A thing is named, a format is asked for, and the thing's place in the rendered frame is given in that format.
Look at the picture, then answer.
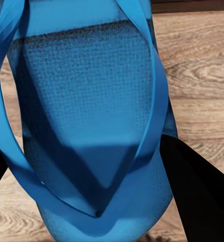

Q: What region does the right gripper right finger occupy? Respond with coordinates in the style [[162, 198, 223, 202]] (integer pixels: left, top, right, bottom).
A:
[[160, 134, 224, 242]]

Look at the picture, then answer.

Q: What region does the sandal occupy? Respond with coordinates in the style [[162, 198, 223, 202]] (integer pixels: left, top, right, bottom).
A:
[[0, 0, 178, 242]]

